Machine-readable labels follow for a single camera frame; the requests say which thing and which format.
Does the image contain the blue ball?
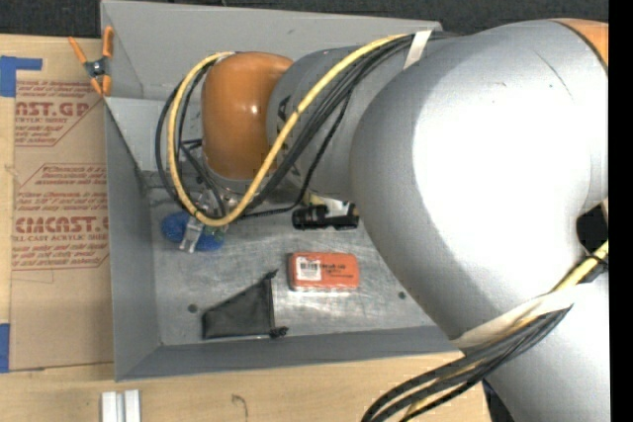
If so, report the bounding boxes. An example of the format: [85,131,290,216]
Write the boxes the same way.
[159,211,226,254]

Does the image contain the black cloth pouch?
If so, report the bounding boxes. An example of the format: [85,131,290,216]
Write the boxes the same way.
[200,268,290,342]

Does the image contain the orange rectangular packet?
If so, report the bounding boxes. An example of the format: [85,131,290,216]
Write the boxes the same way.
[286,251,361,295]

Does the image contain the brown cardboard board, red print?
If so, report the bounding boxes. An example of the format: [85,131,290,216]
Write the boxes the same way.
[0,33,116,375]

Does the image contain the grey metal bin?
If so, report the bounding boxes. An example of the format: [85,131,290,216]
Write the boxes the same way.
[98,0,462,383]

